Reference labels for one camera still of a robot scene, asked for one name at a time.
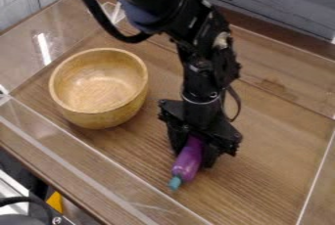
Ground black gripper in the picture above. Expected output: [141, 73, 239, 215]
[158, 99, 242, 168]

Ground purple toy eggplant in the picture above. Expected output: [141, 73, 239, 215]
[168, 136, 202, 191]

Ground brown wooden bowl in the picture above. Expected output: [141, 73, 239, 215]
[48, 48, 147, 129]

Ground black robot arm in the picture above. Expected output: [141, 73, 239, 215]
[82, 0, 242, 167]

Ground yellow black device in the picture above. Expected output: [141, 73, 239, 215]
[25, 189, 88, 225]

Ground clear acrylic tray wall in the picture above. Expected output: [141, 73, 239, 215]
[0, 93, 210, 225]

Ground clear acrylic corner bracket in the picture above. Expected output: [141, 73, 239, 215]
[101, 2, 125, 24]

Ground black cable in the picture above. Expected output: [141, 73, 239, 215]
[0, 195, 46, 225]

